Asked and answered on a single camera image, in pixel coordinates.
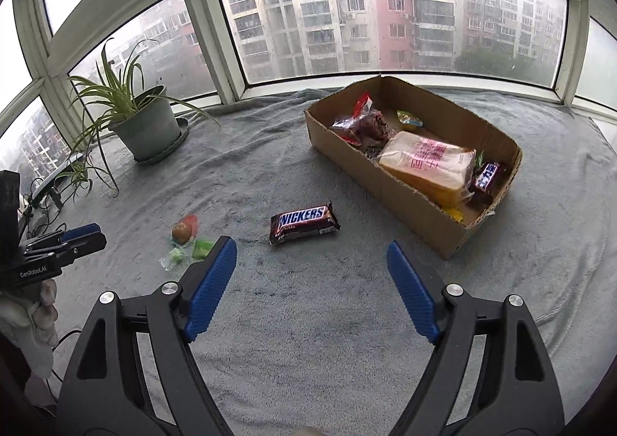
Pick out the red-ended clear date snack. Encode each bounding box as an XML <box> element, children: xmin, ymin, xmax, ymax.
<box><xmin>329</xmin><ymin>91</ymin><xmax>391</xmax><ymax>146</ymax></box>

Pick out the green candy in clear wrapper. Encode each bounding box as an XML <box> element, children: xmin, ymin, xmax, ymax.
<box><xmin>159</xmin><ymin>246</ymin><xmax>189</xmax><ymax>270</ymax></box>

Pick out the green snack packet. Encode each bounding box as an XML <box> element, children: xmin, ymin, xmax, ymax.
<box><xmin>191</xmin><ymin>238</ymin><xmax>215</xmax><ymax>261</ymax></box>

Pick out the brown candy red wrapper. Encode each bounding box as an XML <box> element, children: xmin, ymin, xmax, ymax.
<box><xmin>171</xmin><ymin>214</ymin><xmax>201</xmax><ymax>245</ymax></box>

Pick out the cardboard box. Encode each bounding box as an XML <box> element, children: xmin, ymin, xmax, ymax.
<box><xmin>303</xmin><ymin>74</ymin><xmax>524</xmax><ymax>261</ymax></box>

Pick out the grey-green plant pot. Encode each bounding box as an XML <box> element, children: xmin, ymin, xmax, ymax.
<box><xmin>107</xmin><ymin>85</ymin><xmax>183</xmax><ymax>160</ymax></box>

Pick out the grey-green pot saucer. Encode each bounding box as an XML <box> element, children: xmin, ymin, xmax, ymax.
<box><xmin>132</xmin><ymin>117</ymin><xmax>190</xmax><ymax>163</ymax></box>

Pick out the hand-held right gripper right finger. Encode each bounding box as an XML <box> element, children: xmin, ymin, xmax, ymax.
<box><xmin>386</xmin><ymin>240</ymin><xmax>566</xmax><ymax>436</ymax></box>

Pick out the grey fleece blanket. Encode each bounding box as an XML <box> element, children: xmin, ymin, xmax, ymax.
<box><xmin>19</xmin><ymin>82</ymin><xmax>617</xmax><ymax>436</ymax></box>

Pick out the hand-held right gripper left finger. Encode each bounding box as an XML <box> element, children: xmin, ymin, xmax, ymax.
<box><xmin>55</xmin><ymin>236</ymin><xmax>238</xmax><ymax>436</ymax></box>

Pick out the black cable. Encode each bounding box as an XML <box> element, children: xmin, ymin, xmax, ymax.
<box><xmin>46</xmin><ymin>329</ymin><xmax>84</xmax><ymax>350</ymax></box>

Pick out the black device with cables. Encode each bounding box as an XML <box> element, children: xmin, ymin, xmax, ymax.
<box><xmin>19</xmin><ymin>161</ymin><xmax>85</xmax><ymax>229</ymax></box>

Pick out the person's left hand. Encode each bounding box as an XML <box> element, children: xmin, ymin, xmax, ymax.
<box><xmin>0</xmin><ymin>279</ymin><xmax>59</xmax><ymax>379</ymax></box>

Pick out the bagged bread loaf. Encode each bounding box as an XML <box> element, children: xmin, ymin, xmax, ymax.
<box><xmin>376</xmin><ymin>130</ymin><xmax>478</xmax><ymax>208</ymax></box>

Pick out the person's left forearm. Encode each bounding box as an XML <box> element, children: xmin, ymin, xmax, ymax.
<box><xmin>0</xmin><ymin>332</ymin><xmax>34</xmax><ymax>398</ymax></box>

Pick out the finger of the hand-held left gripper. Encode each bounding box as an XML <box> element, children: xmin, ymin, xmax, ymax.
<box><xmin>24</xmin><ymin>223</ymin><xmax>102</xmax><ymax>250</ymax></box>
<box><xmin>29</xmin><ymin>232</ymin><xmax>108</xmax><ymax>268</ymax></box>

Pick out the brown chocolate bar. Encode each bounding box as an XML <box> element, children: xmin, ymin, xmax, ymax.
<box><xmin>470</xmin><ymin>161</ymin><xmax>502</xmax><ymax>205</ymax></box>
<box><xmin>269</xmin><ymin>201</ymin><xmax>341</xmax><ymax>246</ymax></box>

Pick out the spider plant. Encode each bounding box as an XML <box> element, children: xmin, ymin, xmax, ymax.
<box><xmin>67</xmin><ymin>37</ymin><xmax>223</xmax><ymax>198</ymax></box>

